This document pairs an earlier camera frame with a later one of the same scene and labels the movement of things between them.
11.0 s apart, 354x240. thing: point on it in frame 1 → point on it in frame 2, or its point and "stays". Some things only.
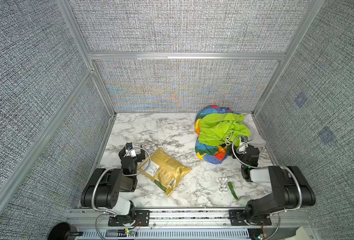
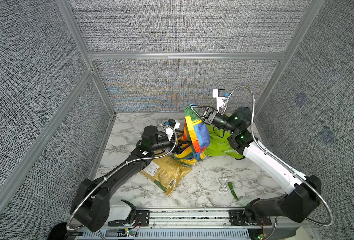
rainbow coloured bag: x=211 y=154 → x=197 y=132
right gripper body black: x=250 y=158 → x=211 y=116
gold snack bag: x=164 y=170 stays
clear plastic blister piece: x=223 y=183 stays
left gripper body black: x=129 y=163 → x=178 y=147
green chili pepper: x=233 y=190 stays
